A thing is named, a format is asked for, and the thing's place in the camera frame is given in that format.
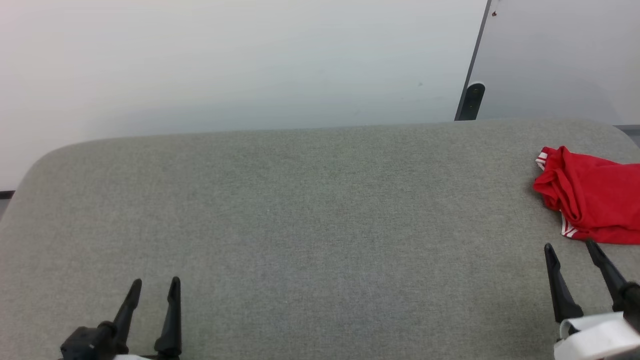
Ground red white basketball jersey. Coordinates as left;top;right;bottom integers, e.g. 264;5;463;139
532;145;640;246

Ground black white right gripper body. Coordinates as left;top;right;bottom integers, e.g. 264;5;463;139
553;282;640;360

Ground grey fabric sofa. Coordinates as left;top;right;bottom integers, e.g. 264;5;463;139
0;118;640;360

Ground white partition panel dark frame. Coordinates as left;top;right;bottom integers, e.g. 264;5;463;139
454;0;640;126

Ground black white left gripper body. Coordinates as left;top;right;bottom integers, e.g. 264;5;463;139
59;322;153;360

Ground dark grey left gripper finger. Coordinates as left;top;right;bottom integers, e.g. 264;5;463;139
153;276;183;359
113;278;143;347

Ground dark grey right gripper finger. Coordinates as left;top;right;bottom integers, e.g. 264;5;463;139
544;243;584;324
585;239;629;312

